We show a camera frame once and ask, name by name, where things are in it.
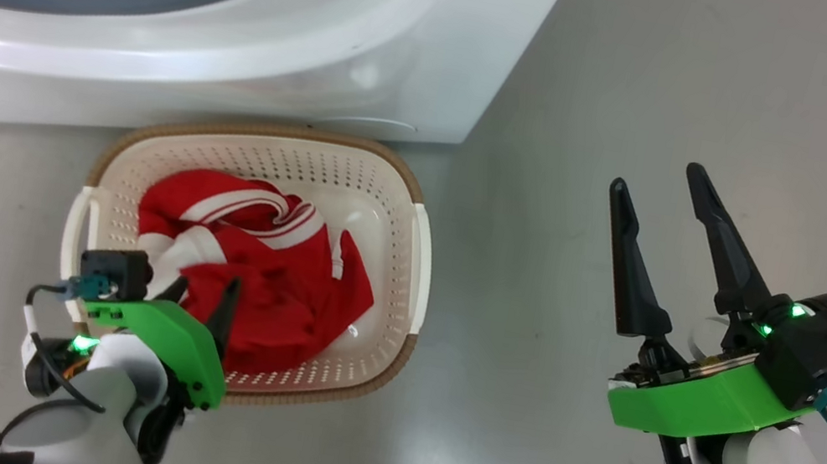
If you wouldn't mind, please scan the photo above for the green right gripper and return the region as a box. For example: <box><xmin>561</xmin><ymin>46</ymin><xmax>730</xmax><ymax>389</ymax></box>
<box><xmin>570</xmin><ymin>149</ymin><xmax>827</xmax><ymax>462</ymax></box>

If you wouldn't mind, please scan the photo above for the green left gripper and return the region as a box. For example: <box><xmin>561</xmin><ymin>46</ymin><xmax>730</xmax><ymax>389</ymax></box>
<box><xmin>67</xmin><ymin>252</ymin><xmax>246</xmax><ymax>414</ymax></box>

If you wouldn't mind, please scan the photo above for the red and white garment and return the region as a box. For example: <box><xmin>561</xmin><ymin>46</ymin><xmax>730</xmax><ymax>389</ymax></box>
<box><xmin>113</xmin><ymin>160</ymin><xmax>392</xmax><ymax>397</ymax></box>

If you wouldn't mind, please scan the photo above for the cream perforated basket brown rim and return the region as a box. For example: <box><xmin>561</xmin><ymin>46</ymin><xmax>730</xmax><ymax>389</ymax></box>
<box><xmin>39</xmin><ymin>90</ymin><xmax>453</xmax><ymax>435</ymax></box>

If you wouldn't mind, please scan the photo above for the white front-load washing machine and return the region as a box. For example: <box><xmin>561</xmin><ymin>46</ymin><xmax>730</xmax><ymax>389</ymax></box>
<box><xmin>0</xmin><ymin>0</ymin><xmax>579</xmax><ymax>229</ymax></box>

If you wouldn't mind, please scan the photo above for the teal left camera connector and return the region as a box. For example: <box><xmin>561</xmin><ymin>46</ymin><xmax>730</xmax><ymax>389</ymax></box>
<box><xmin>61</xmin><ymin>269</ymin><xmax>117</xmax><ymax>307</ymax></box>

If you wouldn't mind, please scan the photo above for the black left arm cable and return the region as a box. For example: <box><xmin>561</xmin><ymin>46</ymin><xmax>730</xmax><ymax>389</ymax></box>
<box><xmin>0</xmin><ymin>276</ymin><xmax>127</xmax><ymax>464</ymax></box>

